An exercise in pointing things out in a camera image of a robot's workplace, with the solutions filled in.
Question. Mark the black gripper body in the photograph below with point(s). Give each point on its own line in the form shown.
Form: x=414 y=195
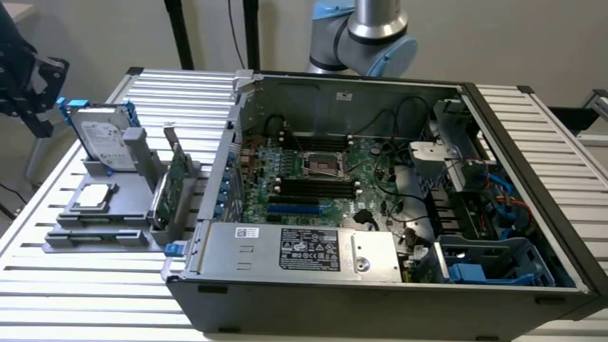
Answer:
x=21 y=64

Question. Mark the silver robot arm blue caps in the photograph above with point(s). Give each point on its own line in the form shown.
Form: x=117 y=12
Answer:
x=368 y=33

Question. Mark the green RAM stick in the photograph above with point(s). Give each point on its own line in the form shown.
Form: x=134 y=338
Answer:
x=94 y=217

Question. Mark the blue expansion slot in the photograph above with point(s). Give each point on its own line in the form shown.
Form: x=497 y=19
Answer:
x=292 y=210

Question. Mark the black RAM slot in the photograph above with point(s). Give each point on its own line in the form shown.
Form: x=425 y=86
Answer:
x=320 y=135
x=316 y=189
x=317 y=143
x=316 y=193
x=318 y=139
x=316 y=184
x=317 y=180

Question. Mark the silver CPU chip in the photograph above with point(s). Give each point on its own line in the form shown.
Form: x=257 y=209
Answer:
x=93 y=195

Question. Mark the grey parts rack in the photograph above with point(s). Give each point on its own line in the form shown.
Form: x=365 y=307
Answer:
x=142 y=156

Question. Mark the green graphics card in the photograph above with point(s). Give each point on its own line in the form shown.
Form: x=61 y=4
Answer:
x=173 y=185

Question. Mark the blue case latch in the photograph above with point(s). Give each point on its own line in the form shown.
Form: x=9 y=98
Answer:
x=173 y=248

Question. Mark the green motherboard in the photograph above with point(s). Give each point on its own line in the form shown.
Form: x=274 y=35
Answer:
x=284 y=165

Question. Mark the silver power supply unit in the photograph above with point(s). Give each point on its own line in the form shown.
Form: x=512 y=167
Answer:
x=265 y=249

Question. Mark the CPU socket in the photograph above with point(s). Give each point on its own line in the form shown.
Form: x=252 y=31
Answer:
x=324 y=164

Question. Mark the black open PC case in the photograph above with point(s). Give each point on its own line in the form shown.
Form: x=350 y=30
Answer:
x=332 y=310

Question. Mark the grey fan shroud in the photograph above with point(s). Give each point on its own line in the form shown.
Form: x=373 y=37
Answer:
x=426 y=151

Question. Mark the metal disk bay cage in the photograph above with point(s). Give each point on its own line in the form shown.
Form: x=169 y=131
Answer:
x=457 y=142

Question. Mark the blue-grey plastic drive caddy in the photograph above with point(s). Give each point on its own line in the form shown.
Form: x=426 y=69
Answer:
x=493 y=254

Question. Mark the hard disk in blue bracket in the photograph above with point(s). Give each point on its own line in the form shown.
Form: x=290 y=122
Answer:
x=101 y=139

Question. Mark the black stand post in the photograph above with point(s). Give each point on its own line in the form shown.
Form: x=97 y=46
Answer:
x=252 y=33
x=178 y=33

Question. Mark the aluminium profile frame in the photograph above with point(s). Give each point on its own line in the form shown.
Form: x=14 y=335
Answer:
x=593 y=117

